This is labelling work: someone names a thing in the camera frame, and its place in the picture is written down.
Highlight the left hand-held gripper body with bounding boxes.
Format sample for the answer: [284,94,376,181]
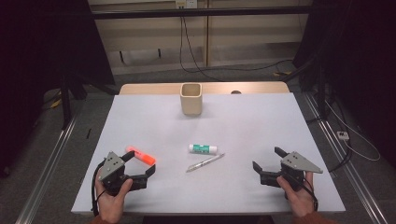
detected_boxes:
[98,151,148,197]

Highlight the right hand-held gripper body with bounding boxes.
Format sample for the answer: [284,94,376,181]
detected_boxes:
[260,151,324,200]

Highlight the orange highlighter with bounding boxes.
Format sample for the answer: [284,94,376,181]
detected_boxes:
[125,145,157,166]

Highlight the silver white pen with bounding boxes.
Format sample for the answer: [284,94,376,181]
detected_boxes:
[185,152,226,174]

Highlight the white green glue stick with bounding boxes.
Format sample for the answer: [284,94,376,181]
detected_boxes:
[188,143,219,156]

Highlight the beige square pen holder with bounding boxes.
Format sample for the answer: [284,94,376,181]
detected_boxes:
[179,82,204,118]

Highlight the person's left hand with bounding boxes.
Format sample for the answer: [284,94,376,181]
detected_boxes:
[93,170,134,224]

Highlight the person's right hand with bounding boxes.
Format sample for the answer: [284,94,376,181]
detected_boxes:
[276,171,319,218]

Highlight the black metal stand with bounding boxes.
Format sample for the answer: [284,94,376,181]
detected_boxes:
[59,74,88,131]
[290,55,331,122]

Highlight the beige wooden cabinet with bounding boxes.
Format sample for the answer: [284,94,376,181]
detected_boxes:
[87,0,312,76]

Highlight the black curtain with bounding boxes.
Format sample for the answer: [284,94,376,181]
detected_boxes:
[0,0,116,178]
[292,0,396,160]

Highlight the black horizontal metal bar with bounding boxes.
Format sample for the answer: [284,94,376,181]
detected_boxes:
[92,5,312,21]

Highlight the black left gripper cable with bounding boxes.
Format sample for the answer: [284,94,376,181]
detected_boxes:
[91,159,106,217]

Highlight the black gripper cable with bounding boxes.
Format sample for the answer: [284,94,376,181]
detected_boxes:
[91,159,106,217]
[290,172,319,212]

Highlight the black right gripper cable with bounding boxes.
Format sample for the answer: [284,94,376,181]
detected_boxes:
[290,172,319,212]

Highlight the metal floor rail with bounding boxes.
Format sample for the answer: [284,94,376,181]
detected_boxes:
[15,111,78,224]
[303,92,389,224]

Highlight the black floor cable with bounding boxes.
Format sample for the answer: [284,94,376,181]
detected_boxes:
[329,136,353,174]

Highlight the white floor cable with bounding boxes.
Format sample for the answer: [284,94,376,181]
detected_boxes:
[325,101,381,162]

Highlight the black hanging cable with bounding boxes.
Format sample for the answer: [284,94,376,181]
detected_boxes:
[182,17,223,83]
[178,16,294,75]

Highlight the white wall socket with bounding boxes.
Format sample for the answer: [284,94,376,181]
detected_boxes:
[175,0,199,9]

